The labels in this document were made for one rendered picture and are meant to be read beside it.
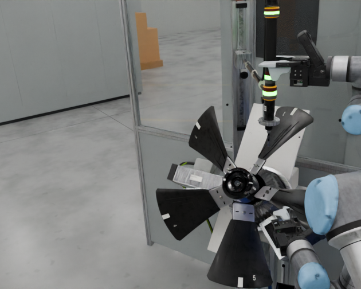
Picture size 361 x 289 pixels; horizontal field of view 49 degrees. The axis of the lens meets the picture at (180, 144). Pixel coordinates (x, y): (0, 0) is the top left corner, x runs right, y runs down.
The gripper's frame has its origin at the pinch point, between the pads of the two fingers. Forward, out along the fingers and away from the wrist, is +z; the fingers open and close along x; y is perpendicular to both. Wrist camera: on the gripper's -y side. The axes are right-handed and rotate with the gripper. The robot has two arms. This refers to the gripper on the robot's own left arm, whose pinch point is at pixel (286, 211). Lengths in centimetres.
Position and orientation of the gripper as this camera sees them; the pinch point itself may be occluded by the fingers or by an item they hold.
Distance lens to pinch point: 139.3
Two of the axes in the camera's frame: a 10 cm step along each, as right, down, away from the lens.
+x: 1.7, 9.1, 3.8
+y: -9.9, 1.7, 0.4
